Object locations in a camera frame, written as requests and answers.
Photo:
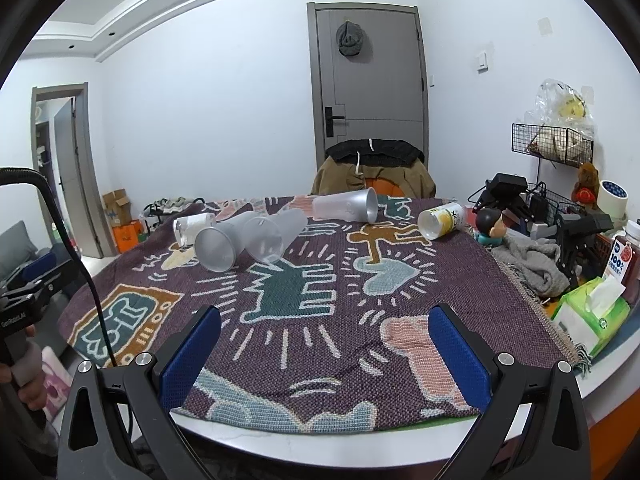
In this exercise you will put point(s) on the grey cap on door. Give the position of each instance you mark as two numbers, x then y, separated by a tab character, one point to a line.
349	39

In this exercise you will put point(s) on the white light switch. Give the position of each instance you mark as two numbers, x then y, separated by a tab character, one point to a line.
482	62

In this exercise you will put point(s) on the white tape roll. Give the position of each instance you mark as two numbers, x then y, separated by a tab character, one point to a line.
612	199

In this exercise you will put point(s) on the green tissue pack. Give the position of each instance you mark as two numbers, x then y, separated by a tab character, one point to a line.
592	313

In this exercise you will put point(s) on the black door handle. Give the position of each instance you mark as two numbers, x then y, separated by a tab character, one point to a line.
329	119

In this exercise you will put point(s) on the black electronic device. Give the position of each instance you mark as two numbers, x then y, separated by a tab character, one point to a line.
505	192

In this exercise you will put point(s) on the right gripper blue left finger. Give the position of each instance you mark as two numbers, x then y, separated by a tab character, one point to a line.
94	442

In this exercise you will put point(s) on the cartoon boy figurine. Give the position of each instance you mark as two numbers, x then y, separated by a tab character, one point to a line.
490	229

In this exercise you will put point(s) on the clear plastic bag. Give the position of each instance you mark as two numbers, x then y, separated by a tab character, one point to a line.
557	104

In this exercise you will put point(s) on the frosted plastic cup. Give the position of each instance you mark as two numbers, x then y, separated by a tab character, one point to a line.
217	247
267	237
356	206

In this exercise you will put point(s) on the black wire wall basket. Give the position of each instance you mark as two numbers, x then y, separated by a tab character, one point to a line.
566	146

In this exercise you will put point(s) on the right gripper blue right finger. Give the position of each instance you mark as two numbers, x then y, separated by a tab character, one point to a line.
531	425

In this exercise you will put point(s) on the frosted plastic cup left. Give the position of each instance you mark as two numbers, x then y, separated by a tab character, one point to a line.
217	247

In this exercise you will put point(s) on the red juice bottle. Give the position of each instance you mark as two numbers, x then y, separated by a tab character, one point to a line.
624	261

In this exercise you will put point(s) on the brown jacket on chair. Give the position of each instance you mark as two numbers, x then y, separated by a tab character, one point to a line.
391	167

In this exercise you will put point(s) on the grey sofa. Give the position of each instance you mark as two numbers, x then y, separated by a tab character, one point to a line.
21	261

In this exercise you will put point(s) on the cardboard box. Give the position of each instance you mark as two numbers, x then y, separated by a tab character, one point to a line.
117	208

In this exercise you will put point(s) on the frosted plastic cup far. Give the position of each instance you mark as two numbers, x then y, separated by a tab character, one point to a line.
356	206

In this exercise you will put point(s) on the brown plush toy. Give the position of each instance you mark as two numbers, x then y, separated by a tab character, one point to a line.
586	189

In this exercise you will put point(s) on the open grey side door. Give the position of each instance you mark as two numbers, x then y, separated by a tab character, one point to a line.
62	152

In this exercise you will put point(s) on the person's left hand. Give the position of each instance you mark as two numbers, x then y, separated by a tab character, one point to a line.
28	374

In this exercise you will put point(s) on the frosted plastic cup middle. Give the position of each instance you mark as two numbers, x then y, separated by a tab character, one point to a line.
267	237

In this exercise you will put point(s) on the yellow white labelled cup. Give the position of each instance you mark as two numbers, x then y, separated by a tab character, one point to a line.
439	221

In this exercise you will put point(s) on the black shoe rack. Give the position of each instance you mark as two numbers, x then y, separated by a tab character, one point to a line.
155	213

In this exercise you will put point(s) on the white labelled plastic cup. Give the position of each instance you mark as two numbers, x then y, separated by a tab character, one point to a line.
187	228

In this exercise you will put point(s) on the patterned woven purple blanket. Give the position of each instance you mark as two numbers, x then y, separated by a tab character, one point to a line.
330	338

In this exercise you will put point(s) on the grey knitted cloth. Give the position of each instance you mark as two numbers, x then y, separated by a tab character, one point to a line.
535	262

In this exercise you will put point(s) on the orange box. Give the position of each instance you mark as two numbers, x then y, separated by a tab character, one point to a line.
126	237

